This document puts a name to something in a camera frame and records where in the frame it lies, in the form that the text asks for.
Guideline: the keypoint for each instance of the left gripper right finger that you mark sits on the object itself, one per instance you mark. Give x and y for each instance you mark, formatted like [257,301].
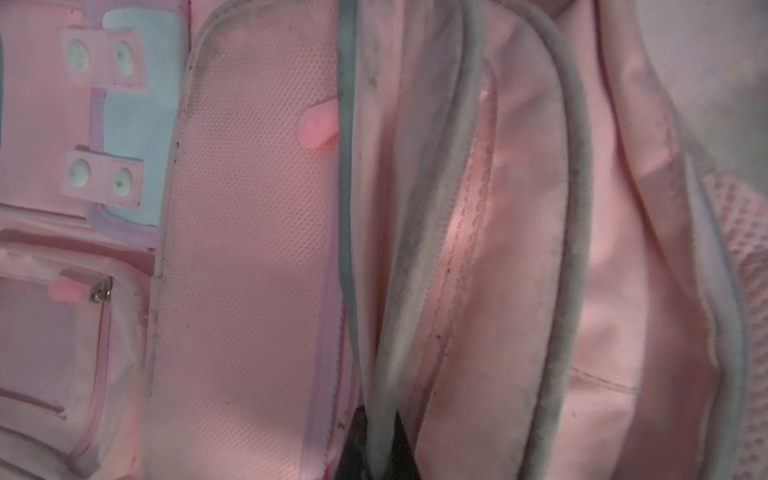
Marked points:
[401,463]

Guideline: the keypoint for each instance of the pink student backpack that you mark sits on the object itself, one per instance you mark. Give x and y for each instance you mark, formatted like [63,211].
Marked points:
[226,225]

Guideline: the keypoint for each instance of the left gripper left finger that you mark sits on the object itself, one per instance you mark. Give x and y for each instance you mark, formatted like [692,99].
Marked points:
[353,462]

